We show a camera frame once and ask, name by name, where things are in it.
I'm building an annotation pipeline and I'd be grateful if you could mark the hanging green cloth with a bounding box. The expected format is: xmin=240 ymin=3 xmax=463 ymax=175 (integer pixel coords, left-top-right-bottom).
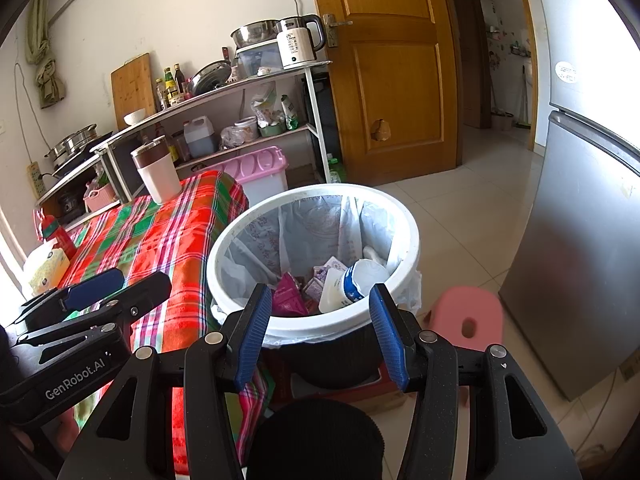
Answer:
xmin=25 ymin=0 xmax=68 ymax=110

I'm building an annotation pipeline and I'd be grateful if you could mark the pink lidded storage box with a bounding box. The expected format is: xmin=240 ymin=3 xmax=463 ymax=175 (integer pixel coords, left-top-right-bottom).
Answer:
xmin=202 ymin=146 xmax=291 ymax=208

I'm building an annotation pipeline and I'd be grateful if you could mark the grey metal shelf rack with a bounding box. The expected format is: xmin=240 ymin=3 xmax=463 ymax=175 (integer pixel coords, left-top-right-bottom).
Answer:
xmin=90 ymin=60 xmax=333 ymax=206

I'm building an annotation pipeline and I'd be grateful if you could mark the brown door frame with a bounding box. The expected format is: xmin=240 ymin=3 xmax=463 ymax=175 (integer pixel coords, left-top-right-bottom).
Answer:
xmin=445 ymin=0 xmax=538 ymax=153

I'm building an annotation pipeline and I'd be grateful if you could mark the white electric kettle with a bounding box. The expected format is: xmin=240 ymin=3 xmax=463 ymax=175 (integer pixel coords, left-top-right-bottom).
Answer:
xmin=276 ymin=13 xmax=327 ymax=71

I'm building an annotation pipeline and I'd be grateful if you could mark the wok with lid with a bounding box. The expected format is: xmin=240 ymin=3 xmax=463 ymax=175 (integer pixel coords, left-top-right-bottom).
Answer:
xmin=187 ymin=47 xmax=233 ymax=97

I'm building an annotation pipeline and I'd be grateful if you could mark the white rimmed trash bin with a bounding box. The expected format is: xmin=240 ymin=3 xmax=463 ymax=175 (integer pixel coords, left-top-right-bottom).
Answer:
xmin=206 ymin=183 xmax=422 ymax=391

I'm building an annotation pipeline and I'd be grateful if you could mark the white blue cup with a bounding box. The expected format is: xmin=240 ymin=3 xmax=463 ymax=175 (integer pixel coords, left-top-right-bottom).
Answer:
xmin=318 ymin=259 xmax=391 ymax=315

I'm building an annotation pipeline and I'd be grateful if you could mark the wooden door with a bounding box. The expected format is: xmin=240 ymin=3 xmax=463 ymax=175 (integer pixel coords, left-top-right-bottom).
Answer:
xmin=305 ymin=0 xmax=461 ymax=186

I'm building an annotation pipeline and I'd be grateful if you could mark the low grey shelf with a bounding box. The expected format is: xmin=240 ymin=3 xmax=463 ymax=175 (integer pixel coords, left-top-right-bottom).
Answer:
xmin=35 ymin=152 xmax=126 ymax=231

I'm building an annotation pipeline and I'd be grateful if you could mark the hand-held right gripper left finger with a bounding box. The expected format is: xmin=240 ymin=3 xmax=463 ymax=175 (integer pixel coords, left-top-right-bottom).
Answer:
xmin=57 ymin=282 xmax=273 ymax=480

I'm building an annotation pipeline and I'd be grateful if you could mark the soft tissue pack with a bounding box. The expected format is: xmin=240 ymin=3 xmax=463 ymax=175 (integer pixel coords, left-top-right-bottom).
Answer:
xmin=22 ymin=242 xmax=71 ymax=296

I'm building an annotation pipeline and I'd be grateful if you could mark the magenta snack wrapper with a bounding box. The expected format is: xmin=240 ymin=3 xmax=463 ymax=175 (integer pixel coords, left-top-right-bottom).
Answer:
xmin=272 ymin=272 xmax=311 ymax=317

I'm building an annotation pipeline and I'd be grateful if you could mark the clear plastic bag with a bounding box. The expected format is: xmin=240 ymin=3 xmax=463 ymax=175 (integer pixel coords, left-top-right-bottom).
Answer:
xmin=220 ymin=125 xmax=246 ymax=150

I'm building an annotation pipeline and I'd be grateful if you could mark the white and brown tumbler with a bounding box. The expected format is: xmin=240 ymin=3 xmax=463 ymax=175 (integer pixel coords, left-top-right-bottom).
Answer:
xmin=131 ymin=135 xmax=183 ymax=206

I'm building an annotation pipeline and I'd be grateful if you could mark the white green food bag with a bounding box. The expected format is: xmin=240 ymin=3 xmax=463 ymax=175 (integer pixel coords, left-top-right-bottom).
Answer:
xmin=250 ymin=82 xmax=281 ymax=128

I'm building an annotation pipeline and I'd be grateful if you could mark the clear plastic container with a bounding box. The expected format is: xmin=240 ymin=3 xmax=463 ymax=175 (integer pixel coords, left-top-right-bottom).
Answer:
xmin=235 ymin=41 xmax=283 ymax=78

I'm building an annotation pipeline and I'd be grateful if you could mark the green packet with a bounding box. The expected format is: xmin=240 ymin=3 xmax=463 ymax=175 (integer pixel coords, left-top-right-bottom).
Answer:
xmin=280 ymin=94 xmax=301 ymax=131

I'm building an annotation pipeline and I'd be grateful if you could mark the wooden cutting board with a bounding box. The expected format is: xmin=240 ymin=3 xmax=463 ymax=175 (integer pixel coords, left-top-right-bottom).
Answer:
xmin=110 ymin=52 xmax=157 ymax=118

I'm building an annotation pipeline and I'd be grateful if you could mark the steel mixing bowl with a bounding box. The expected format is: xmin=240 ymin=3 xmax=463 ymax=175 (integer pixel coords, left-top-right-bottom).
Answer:
xmin=230 ymin=19 xmax=281 ymax=47

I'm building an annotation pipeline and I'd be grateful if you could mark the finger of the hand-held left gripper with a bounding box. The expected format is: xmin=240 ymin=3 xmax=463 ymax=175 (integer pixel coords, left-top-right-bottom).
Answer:
xmin=15 ymin=271 xmax=173 ymax=346
xmin=10 ymin=267 xmax=126 ymax=331

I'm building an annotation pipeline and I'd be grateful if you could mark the clear plastic bin liner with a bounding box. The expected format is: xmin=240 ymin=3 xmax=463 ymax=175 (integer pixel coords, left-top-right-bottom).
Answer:
xmin=212 ymin=192 xmax=423 ymax=348

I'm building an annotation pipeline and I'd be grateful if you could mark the translucent plastic jug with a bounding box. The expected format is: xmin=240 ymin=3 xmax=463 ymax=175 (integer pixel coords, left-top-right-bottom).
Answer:
xmin=182 ymin=116 xmax=217 ymax=159

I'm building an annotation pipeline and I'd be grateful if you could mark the pink plastic stool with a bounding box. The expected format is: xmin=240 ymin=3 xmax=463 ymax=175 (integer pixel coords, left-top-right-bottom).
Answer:
xmin=430 ymin=286 xmax=505 ymax=356

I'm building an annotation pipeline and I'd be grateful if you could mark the silver refrigerator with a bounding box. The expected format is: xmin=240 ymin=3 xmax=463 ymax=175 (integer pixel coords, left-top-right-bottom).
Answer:
xmin=498 ymin=0 xmax=640 ymax=403

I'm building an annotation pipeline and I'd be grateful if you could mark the plaid tablecloth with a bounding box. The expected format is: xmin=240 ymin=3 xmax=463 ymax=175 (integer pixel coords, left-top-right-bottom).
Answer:
xmin=55 ymin=170 xmax=276 ymax=476

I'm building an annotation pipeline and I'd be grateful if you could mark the pink basket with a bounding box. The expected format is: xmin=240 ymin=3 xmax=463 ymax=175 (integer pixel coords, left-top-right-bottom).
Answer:
xmin=82 ymin=182 xmax=118 ymax=213

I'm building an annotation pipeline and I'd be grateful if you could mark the white plastic tub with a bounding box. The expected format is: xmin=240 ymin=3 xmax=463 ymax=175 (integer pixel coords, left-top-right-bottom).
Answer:
xmin=234 ymin=116 xmax=260 ymax=141

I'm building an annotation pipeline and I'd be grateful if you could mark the white power strip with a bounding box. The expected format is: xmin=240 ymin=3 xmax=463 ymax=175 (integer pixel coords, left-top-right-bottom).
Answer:
xmin=27 ymin=161 xmax=46 ymax=200

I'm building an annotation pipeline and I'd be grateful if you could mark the green yellow label bottle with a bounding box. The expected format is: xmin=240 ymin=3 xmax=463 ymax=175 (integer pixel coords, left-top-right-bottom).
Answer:
xmin=164 ymin=67 xmax=180 ymax=106

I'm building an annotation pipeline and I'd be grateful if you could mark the red water bottle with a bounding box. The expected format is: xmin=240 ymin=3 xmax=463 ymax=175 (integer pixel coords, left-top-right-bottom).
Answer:
xmin=32 ymin=210 xmax=78 ymax=261

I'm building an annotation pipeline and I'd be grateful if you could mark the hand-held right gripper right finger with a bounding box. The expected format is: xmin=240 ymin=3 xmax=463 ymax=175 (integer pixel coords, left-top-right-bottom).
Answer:
xmin=369 ymin=282 xmax=583 ymax=480

